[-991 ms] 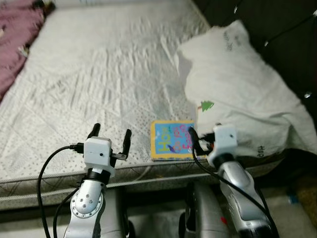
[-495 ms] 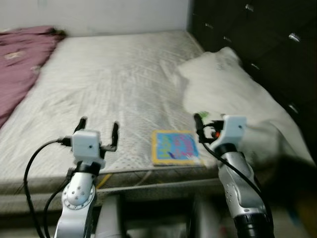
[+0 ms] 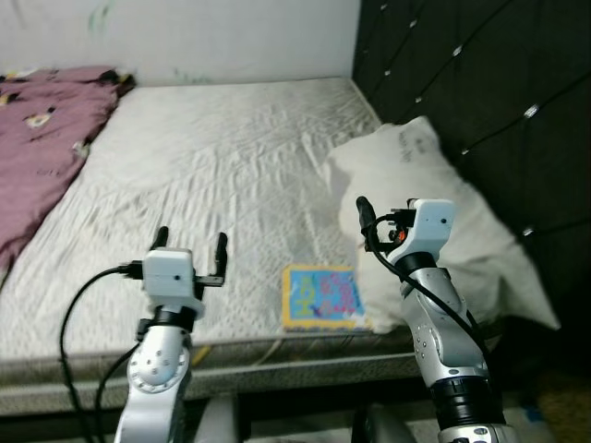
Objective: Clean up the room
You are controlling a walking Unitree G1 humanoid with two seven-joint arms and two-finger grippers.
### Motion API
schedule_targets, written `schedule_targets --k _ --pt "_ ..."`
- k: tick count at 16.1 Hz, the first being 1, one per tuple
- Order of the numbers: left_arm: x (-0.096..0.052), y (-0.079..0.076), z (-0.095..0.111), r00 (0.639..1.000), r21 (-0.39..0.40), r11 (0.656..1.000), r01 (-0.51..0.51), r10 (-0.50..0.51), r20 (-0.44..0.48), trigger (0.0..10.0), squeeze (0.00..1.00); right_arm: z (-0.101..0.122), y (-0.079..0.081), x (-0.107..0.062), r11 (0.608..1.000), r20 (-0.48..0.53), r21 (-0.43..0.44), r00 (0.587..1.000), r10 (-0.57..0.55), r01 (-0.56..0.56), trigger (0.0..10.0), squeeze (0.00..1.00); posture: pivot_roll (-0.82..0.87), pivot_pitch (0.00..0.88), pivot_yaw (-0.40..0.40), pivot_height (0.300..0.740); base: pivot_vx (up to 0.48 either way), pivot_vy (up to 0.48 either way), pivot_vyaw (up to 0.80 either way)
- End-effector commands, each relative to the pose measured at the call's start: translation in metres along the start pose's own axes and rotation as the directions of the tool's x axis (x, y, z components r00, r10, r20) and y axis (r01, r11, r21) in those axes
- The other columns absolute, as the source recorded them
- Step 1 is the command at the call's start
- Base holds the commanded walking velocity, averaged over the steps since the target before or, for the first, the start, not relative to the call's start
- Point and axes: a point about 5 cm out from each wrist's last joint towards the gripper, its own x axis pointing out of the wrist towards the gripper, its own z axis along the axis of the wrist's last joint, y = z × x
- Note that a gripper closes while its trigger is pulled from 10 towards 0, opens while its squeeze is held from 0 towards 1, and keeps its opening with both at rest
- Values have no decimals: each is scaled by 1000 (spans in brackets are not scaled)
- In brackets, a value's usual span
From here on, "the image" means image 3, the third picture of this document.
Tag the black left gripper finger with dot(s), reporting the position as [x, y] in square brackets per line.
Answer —
[162, 240]
[221, 258]

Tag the white pillow with green tree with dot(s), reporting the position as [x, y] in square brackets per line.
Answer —
[416, 166]

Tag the pink cartoon print blanket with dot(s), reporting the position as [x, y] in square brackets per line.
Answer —
[37, 157]

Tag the beige quilted mattress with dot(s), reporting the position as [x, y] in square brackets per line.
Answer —
[212, 166]

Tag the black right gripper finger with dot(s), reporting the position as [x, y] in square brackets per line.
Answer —
[367, 221]

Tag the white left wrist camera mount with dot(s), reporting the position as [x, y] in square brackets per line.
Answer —
[168, 275]

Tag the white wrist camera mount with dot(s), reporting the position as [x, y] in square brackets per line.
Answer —
[432, 221]
[168, 275]

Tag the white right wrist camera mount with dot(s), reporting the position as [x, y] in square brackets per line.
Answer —
[432, 221]

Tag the dark right robot leg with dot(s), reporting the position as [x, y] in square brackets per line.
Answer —
[374, 426]

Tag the black tufted headboard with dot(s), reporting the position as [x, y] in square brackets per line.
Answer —
[489, 92]

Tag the colourful yellow-edged children's board book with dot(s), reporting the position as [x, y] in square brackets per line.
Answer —
[323, 297]

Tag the silver left robot leg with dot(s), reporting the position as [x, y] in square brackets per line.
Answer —
[217, 425]

